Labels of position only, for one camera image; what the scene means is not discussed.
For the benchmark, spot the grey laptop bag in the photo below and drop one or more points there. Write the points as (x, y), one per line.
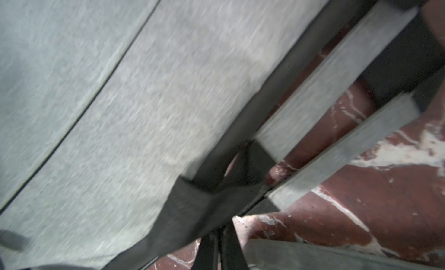
(262, 254)
(131, 129)

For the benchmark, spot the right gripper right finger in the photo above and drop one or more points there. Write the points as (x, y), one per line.
(232, 257)

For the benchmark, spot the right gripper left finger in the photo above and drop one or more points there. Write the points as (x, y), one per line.
(208, 253)

